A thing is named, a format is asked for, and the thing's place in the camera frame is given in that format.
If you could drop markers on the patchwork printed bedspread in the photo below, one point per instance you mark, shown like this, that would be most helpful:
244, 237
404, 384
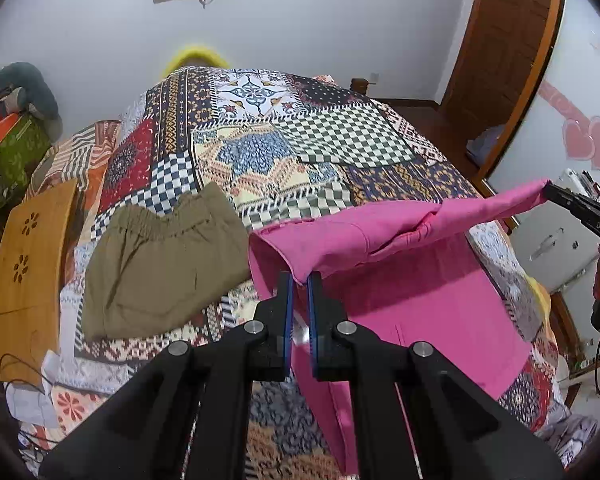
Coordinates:
330, 130

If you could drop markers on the olive green shorts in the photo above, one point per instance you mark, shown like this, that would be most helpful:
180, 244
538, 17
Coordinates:
155, 260

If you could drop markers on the bamboo lap table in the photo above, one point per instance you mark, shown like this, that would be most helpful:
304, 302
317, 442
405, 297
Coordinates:
30, 300

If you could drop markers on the yellow bed sheet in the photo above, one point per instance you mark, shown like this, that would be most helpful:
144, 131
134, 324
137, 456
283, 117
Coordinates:
540, 302

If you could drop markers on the yellow pillow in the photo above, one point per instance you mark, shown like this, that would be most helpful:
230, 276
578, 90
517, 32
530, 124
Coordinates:
195, 57

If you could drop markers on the white cabinet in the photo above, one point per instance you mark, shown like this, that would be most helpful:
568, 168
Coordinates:
555, 240

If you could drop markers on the white wall outlet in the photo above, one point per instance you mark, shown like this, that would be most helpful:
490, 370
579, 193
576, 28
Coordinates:
374, 78

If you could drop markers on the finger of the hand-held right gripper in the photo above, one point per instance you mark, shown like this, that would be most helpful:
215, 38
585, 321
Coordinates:
567, 199

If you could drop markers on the pink heart wall stickers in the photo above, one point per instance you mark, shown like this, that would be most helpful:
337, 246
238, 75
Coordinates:
580, 140

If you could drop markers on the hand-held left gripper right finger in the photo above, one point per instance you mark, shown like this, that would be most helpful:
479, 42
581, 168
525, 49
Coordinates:
314, 320

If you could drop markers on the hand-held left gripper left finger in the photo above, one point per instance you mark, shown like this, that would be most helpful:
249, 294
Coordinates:
286, 315

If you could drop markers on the grey plush cushion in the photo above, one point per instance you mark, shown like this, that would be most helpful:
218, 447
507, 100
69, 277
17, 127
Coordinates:
25, 80

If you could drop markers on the pink pants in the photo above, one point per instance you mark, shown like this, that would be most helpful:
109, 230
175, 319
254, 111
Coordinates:
405, 285

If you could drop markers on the brown wooden door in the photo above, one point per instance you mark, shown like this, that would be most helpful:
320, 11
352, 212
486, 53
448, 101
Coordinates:
505, 35

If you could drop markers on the orange striped bed sheet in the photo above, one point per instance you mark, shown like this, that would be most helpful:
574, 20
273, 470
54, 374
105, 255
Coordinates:
80, 160

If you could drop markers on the orange patterned cloth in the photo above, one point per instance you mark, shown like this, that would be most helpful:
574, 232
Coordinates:
5, 127

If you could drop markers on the pale blue cloth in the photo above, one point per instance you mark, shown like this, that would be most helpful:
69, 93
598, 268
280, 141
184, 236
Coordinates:
487, 145

